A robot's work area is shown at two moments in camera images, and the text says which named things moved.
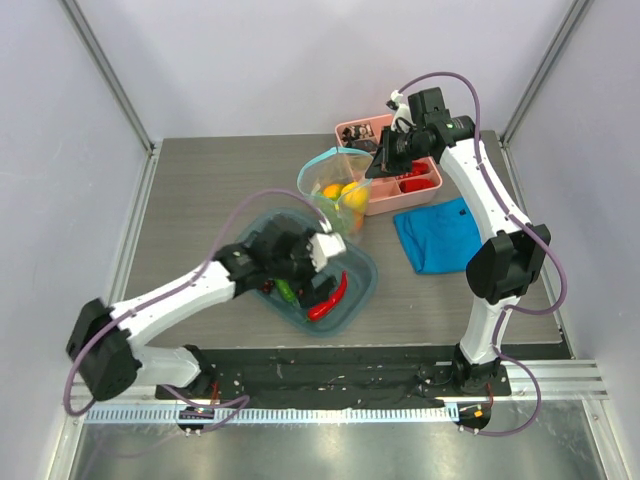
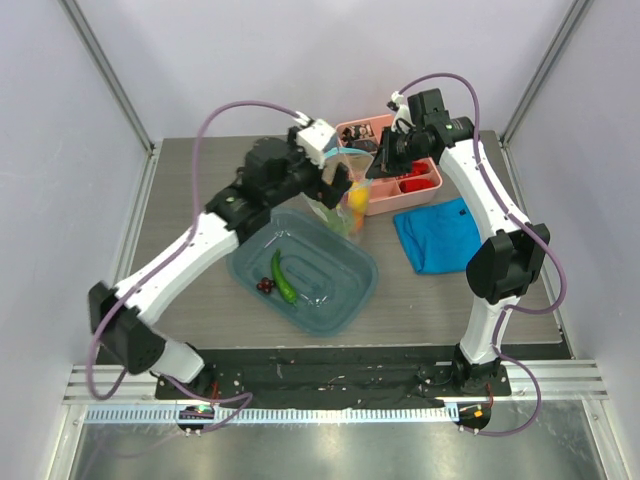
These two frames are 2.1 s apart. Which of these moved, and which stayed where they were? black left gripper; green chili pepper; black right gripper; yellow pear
Moved: black left gripper
Stayed: green chili pepper; yellow pear; black right gripper
